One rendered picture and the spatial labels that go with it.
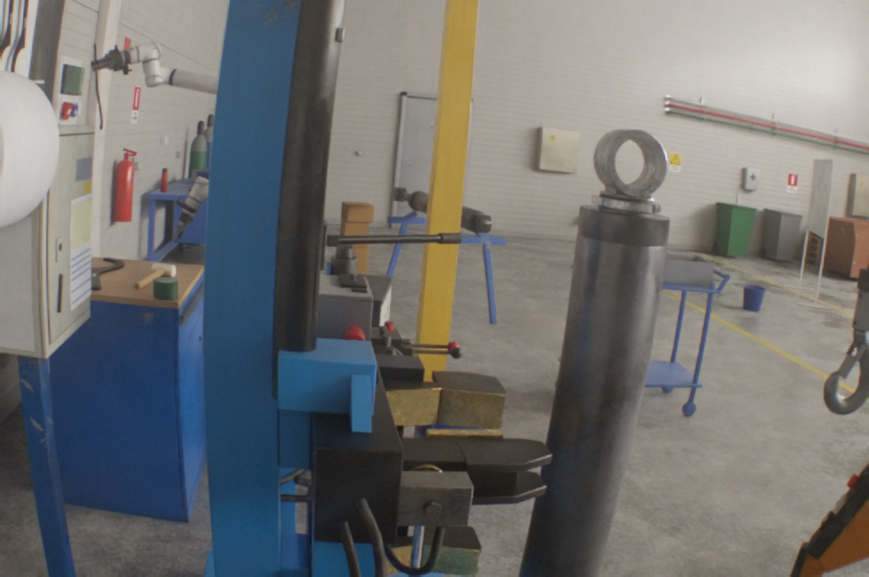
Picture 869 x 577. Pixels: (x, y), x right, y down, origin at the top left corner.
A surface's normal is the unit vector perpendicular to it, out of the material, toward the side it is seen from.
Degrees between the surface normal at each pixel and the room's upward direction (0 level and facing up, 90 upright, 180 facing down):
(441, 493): 90
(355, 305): 90
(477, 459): 0
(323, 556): 90
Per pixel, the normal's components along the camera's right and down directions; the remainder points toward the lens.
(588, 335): -0.68, 0.05
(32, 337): 0.14, 0.16
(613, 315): -0.29, 0.12
